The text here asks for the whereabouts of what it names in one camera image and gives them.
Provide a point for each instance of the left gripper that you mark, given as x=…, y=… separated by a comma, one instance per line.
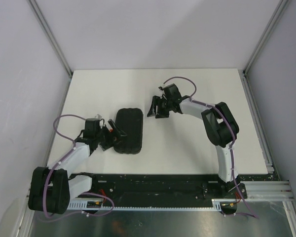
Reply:
x=112, y=138

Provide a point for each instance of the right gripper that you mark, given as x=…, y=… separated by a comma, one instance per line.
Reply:
x=157, y=101

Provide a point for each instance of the black plastic tool case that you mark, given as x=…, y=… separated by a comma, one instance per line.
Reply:
x=130, y=121

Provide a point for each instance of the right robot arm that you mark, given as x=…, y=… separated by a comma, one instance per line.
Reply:
x=220, y=126

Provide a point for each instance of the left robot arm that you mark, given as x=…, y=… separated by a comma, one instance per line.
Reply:
x=52, y=188

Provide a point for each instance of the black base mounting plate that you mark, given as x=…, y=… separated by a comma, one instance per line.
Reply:
x=158, y=187

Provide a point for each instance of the grey slotted cable duct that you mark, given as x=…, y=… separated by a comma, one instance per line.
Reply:
x=191, y=204

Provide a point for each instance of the left aluminium frame post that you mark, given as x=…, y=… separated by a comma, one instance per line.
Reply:
x=38, y=13

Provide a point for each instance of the aluminium frame post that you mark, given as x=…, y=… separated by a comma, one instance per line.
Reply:
x=38, y=13
x=266, y=34

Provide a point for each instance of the right aluminium frame post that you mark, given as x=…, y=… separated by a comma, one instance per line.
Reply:
x=266, y=34

